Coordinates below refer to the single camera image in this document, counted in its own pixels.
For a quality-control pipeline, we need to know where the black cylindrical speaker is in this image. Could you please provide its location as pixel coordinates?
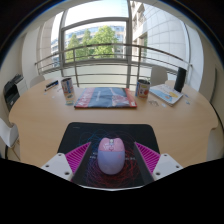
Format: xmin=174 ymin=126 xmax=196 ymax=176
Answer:
xmin=173 ymin=66 xmax=188 ymax=94

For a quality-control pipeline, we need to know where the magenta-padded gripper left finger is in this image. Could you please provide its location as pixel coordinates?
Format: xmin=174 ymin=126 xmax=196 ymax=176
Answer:
xmin=40 ymin=141 xmax=93 ymax=187

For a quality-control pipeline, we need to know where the black mouse pad red-blue print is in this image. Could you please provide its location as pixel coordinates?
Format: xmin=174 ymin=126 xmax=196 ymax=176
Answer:
xmin=57 ymin=121 xmax=161 ymax=189

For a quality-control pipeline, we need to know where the pink and lilac computer mouse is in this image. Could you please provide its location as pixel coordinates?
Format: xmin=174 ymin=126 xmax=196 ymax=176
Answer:
xmin=96 ymin=136 xmax=127 ymax=176

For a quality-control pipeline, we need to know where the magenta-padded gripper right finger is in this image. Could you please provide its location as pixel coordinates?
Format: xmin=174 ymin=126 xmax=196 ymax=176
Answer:
xmin=134 ymin=141 xmax=184 ymax=186

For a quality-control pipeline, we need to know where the black office printer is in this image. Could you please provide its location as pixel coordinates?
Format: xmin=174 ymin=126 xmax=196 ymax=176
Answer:
xmin=3 ymin=73 xmax=24 ymax=113

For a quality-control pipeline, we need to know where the light blue booklet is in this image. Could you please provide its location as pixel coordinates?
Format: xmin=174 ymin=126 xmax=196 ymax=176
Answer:
xmin=148 ymin=83 xmax=185 ymax=107

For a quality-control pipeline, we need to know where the white chair backrest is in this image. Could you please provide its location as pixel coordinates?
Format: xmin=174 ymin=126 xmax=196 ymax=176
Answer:
xmin=29 ymin=74 xmax=46 ymax=89
xmin=149 ymin=65 xmax=169 ymax=87

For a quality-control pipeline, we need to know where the metal balcony railing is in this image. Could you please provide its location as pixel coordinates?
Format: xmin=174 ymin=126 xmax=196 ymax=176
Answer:
xmin=34 ymin=43 xmax=193 ymax=88

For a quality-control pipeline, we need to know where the printed mug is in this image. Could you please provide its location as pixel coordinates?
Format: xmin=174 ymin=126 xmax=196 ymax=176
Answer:
xmin=60 ymin=77 xmax=75 ymax=99
xmin=135 ymin=78 xmax=151 ymax=99

